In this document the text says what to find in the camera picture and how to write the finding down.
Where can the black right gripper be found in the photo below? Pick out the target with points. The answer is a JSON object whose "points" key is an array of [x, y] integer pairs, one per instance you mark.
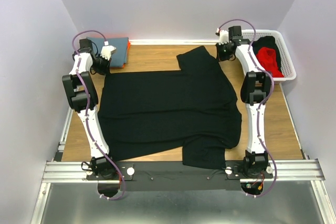
{"points": [[224, 54]]}

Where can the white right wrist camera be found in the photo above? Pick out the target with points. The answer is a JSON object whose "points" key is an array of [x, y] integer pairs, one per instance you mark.
{"points": [[223, 37]]}

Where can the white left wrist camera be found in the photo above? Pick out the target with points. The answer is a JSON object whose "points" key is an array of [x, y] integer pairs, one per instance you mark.
{"points": [[107, 51]]}

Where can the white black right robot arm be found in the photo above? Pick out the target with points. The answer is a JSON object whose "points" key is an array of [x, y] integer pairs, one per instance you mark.
{"points": [[256, 89]]}

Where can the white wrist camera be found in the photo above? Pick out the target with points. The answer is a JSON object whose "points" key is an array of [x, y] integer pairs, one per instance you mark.
{"points": [[107, 51], [223, 37]]}

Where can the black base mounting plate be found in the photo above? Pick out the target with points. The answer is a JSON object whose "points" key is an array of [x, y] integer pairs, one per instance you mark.
{"points": [[174, 176]]}

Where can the red t-shirt in basket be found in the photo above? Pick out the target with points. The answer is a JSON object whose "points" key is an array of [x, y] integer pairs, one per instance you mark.
{"points": [[267, 59]]}

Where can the black garment in basket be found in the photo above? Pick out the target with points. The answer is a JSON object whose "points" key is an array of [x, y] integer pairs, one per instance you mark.
{"points": [[269, 42]]}

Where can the white plastic laundry basket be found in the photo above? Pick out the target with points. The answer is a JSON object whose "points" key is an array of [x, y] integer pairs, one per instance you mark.
{"points": [[287, 67]]}

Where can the folded blue t-shirt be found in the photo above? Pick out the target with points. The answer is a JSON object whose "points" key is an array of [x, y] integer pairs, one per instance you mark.
{"points": [[98, 43]]}

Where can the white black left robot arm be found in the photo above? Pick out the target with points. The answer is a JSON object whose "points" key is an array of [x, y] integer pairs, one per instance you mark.
{"points": [[82, 97]]}

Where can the black t-shirt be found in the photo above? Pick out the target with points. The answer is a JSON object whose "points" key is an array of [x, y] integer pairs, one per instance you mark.
{"points": [[195, 108]]}

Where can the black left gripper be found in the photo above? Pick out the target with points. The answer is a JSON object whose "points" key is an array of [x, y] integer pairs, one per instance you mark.
{"points": [[102, 66]]}

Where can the aluminium frame rail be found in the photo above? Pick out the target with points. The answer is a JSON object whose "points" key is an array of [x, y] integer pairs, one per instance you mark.
{"points": [[299, 195]]}

